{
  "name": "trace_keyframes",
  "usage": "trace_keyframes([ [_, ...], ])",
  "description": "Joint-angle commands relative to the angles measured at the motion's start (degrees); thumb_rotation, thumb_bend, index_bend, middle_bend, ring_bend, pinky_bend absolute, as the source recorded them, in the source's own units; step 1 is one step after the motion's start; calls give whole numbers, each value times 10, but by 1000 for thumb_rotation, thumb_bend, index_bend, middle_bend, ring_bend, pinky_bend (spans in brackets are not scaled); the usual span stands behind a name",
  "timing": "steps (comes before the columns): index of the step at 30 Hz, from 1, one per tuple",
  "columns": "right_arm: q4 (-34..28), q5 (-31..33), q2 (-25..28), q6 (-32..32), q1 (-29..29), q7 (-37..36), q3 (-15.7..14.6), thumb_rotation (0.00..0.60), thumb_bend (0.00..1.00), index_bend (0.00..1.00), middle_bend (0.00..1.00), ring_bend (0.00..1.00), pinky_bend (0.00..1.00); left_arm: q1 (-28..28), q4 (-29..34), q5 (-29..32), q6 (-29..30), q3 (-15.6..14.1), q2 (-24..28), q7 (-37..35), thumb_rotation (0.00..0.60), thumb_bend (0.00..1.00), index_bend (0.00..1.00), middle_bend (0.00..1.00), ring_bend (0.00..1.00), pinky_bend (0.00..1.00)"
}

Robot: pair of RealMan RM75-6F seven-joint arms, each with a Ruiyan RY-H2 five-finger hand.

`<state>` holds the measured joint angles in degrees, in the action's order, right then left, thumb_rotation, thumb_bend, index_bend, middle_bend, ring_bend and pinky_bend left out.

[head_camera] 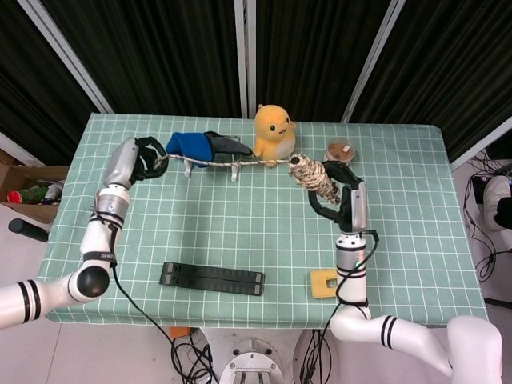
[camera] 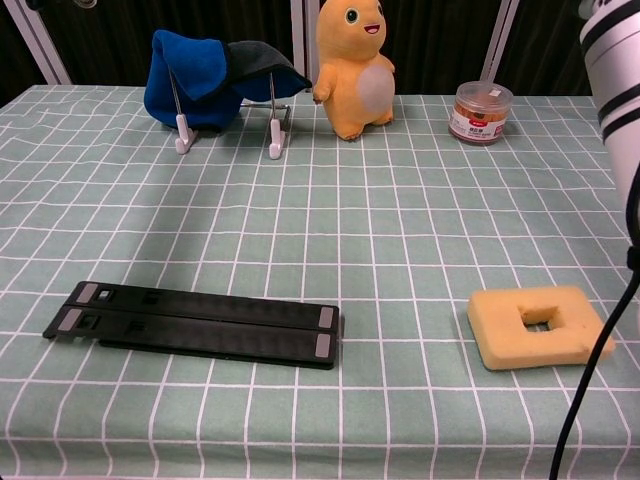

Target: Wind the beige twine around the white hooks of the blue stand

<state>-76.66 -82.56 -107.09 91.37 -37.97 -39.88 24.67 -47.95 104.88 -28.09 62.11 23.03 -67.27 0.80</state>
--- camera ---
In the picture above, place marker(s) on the yellow plush dinosaur toy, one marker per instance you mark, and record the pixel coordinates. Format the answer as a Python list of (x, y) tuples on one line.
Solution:
[(350, 75)]

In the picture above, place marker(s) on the green checked tablecloth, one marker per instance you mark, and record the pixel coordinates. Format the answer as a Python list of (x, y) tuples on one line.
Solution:
[(320, 250)]

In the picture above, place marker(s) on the black curtain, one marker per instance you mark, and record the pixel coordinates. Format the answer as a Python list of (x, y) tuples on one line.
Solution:
[(110, 40)]

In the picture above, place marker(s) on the metal rack with white feet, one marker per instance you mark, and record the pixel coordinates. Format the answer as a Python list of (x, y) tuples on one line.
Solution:
[(274, 135)]

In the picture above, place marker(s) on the blue and grey cloth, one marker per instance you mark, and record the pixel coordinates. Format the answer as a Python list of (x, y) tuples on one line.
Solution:
[(195, 75)]

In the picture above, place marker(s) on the yellow sponge with square hole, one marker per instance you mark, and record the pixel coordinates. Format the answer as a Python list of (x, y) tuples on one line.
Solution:
[(500, 325)]

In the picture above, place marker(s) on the white frame post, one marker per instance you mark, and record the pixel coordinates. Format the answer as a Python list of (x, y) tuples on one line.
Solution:
[(497, 45), (299, 35), (42, 50)]

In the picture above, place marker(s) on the clear plastic jar orange contents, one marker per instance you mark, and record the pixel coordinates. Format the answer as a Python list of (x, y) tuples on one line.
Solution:
[(480, 117)]

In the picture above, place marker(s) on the black plastic rail strips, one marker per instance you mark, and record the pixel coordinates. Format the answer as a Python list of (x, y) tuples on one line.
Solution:
[(210, 325)]

